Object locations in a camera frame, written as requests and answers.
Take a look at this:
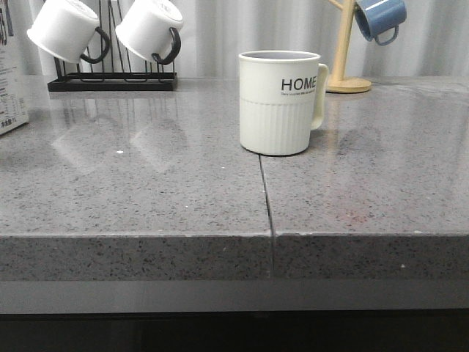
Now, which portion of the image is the Pascual whole milk carton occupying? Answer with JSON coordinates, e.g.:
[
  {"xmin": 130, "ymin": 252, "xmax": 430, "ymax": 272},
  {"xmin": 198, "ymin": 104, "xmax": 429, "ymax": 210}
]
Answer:
[{"xmin": 1, "ymin": 1, "xmax": 29, "ymax": 135}]

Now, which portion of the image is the cream HOME mug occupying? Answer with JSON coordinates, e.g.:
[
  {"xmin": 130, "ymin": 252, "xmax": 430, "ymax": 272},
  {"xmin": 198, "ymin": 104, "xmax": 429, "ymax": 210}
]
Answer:
[{"xmin": 238, "ymin": 51, "xmax": 329, "ymax": 156}]

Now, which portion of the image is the wooden mug tree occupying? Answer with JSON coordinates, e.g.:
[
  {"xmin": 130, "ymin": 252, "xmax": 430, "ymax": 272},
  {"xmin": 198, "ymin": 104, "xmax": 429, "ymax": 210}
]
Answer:
[{"xmin": 327, "ymin": 0, "xmax": 372, "ymax": 94}]

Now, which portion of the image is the black metal mug rack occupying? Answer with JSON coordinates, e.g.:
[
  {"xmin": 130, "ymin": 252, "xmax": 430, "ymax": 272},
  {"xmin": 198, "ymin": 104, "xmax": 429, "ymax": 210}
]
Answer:
[{"xmin": 48, "ymin": 1, "xmax": 177, "ymax": 92}]

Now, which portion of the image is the right white enamel mug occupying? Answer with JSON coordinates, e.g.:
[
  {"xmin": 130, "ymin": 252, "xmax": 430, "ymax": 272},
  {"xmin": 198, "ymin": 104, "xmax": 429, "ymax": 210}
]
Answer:
[{"xmin": 115, "ymin": 0, "xmax": 183, "ymax": 65}]

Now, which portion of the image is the white enamel mug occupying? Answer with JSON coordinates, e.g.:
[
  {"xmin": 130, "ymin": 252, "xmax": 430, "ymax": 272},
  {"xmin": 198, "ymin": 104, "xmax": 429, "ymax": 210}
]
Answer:
[
  {"xmin": 26, "ymin": 0, "xmax": 110, "ymax": 64},
  {"xmin": 115, "ymin": 0, "xmax": 183, "ymax": 65}
]

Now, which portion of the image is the blue ceramic mug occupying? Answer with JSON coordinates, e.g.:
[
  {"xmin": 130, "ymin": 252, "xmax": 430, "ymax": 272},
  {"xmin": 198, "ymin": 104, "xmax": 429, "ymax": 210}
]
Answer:
[{"xmin": 355, "ymin": 0, "xmax": 407, "ymax": 46}]

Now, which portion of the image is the left white enamel mug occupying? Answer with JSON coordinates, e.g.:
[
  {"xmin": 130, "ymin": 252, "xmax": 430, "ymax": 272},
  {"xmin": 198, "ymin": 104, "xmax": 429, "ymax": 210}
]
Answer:
[{"xmin": 26, "ymin": 0, "xmax": 110, "ymax": 64}]

